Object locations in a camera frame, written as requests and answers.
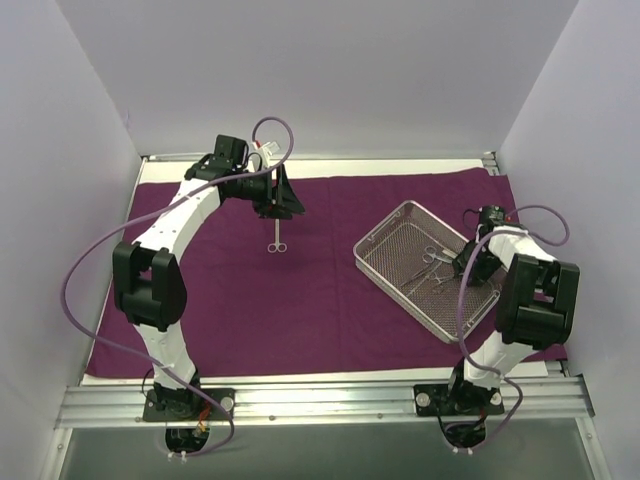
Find silver surgical forceps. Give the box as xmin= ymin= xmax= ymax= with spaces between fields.
xmin=432 ymin=275 xmax=453 ymax=293

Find silver surgical scissors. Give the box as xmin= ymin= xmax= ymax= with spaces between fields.
xmin=422 ymin=245 xmax=455 ymax=264

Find metal mesh instrument tray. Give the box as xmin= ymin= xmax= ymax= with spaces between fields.
xmin=353 ymin=200 xmax=506 ymax=344

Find purple cloth wrap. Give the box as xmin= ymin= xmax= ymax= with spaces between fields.
xmin=84 ymin=167 xmax=569 ymax=380

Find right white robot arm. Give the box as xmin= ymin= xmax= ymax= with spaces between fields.
xmin=443 ymin=225 xmax=581 ymax=413

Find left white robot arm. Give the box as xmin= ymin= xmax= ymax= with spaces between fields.
xmin=112 ymin=166 xmax=305 ymax=419

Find thin silver tweezers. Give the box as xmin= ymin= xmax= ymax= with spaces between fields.
xmin=399 ymin=262 xmax=441 ymax=287

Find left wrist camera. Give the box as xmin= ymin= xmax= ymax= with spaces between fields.
xmin=213 ymin=135 xmax=280 ymax=171

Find back aluminium rail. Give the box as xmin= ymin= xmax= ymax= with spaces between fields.
xmin=143 ymin=151 xmax=497 ymax=162

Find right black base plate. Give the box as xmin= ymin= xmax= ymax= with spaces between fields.
xmin=413 ymin=384 xmax=505 ymax=417

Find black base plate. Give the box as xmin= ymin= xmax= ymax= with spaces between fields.
xmin=413 ymin=384 xmax=505 ymax=417
xmin=142 ymin=386 xmax=235 ymax=423

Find front aluminium rail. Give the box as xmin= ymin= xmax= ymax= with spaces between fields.
xmin=56 ymin=372 xmax=594 ymax=428

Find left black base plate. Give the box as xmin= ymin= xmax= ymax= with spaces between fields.
xmin=142 ymin=386 xmax=235 ymax=423

